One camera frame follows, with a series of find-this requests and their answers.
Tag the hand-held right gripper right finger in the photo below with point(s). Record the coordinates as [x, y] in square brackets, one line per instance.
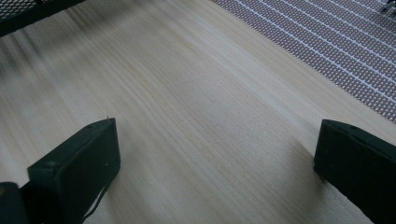
[358, 161]

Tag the brown woven grid placemat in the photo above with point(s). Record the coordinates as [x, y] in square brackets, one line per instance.
[327, 40]

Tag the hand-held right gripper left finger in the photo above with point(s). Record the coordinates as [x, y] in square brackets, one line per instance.
[74, 168]

